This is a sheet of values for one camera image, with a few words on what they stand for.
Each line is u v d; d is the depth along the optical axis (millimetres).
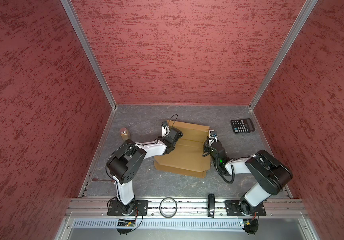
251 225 704
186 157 910
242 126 1063
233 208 741
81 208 754
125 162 490
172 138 741
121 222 725
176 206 741
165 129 833
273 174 456
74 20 750
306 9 718
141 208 744
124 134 923
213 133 790
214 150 679
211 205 737
